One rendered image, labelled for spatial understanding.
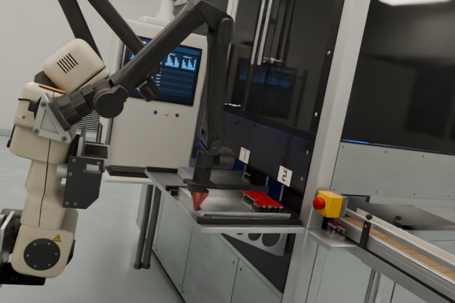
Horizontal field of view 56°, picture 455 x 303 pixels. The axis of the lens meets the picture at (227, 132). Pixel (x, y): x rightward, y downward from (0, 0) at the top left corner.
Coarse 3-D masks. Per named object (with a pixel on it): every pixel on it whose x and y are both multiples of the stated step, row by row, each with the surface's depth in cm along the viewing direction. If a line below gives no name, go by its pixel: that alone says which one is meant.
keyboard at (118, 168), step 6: (108, 168) 209; (114, 168) 207; (120, 168) 209; (126, 168) 211; (132, 168) 213; (138, 168) 216; (144, 168) 218; (114, 174) 202; (120, 174) 204; (126, 174) 205; (132, 174) 206; (138, 174) 208; (144, 174) 210
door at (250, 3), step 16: (240, 0) 219; (256, 0) 204; (240, 16) 217; (256, 16) 203; (272, 16) 189; (240, 32) 215; (272, 32) 188; (240, 48) 214; (240, 64) 212; (256, 64) 198; (240, 80) 210; (256, 80) 196; (240, 96) 208; (256, 96) 195; (256, 112) 193
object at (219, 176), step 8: (184, 168) 199; (192, 168) 201; (184, 176) 190; (192, 176) 198; (216, 176) 206; (224, 176) 209; (232, 176) 211; (240, 176) 213; (216, 184) 178; (224, 184) 180; (232, 184) 196; (240, 184) 199; (248, 184) 202; (264, 192) 189
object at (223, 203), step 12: (180, 192) 160; (216, 192) 169; (228, 192) 172; (240, 192) 174; (192, 204) 149; (204, 204) 158; (216, 204) 161; (228, 204) 163; (240, 204) 166; (228, 216) 144; (240, 216) 146; (252, 216) 148; (264, 216) 150; (276, 216) 152; (288, 216) 154
